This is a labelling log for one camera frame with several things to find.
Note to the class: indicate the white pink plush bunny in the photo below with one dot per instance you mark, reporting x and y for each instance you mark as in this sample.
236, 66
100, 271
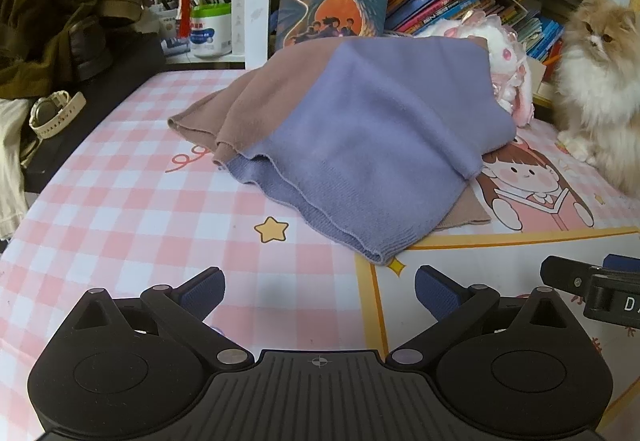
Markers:
500, 51

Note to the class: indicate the white canister green lid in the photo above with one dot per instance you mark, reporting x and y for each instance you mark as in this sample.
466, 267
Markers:
210, 33

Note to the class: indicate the red tassel ornament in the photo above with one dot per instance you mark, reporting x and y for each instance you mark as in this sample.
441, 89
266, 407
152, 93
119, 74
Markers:
185, 1

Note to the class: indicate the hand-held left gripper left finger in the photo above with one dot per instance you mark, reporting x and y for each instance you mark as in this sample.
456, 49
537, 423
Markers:
202, 295

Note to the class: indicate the black electric piano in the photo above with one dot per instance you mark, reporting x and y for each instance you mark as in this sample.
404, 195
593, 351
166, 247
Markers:
115, 71

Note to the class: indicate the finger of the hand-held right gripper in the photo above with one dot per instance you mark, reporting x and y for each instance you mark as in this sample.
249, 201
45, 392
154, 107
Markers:
567, 275
622, 263

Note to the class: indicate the row of colourful books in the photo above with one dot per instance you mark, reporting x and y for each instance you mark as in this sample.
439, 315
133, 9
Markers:
450, 1

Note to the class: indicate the fluffy cream cat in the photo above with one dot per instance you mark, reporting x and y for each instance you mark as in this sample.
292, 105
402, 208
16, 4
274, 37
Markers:
600, 81

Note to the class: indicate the white wristwatch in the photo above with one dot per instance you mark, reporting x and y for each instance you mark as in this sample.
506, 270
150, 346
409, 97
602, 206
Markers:
52, 113

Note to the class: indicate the white carton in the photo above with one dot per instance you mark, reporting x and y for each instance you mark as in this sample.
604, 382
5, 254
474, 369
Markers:
238, 16

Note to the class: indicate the purple and tan sweater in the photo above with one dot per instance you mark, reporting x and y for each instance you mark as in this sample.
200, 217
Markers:
380, 121

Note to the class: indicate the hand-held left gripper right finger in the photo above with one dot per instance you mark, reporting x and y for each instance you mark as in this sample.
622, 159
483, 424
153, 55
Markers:
435, 295

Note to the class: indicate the cream garment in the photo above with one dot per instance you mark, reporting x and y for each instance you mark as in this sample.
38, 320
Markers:
12, 161

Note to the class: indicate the olive green jacket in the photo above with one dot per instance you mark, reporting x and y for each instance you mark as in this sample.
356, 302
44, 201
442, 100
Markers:
45, 16

